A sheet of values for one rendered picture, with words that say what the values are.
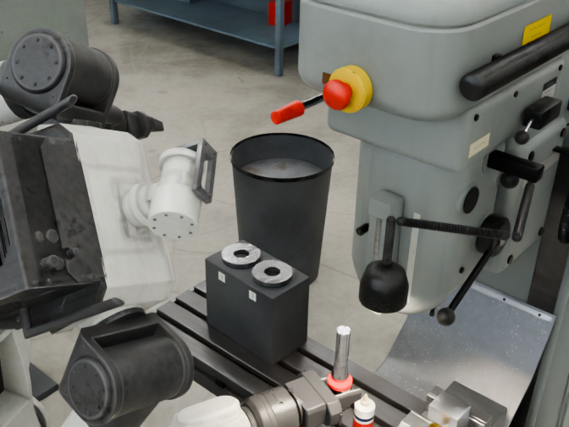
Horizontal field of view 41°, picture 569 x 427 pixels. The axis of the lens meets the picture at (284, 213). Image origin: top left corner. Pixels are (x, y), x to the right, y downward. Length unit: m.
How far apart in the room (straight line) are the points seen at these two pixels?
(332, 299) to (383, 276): 2.47
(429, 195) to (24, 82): 0.60
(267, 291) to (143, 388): 0.68
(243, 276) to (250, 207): 1.69
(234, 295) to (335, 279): 2.01
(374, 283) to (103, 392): 0.40
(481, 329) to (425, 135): 0.78
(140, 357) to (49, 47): 0.43
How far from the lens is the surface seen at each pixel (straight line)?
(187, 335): 1.82
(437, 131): 1.08
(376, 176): 1.21
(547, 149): 1.39
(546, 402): 1.90
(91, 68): 1.12
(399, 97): 0.98
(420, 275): 1.25
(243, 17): 6.94
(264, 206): 3.31
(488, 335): 1.78
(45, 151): 1.01
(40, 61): 1.08
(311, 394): 1.39
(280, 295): 1.63
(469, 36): 0.97
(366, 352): 3.28
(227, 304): 1.75
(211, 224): 4.11
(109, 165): 1.07
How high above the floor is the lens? 2.12
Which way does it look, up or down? 30 degrees down
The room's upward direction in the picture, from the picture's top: 1 degrees clockwise
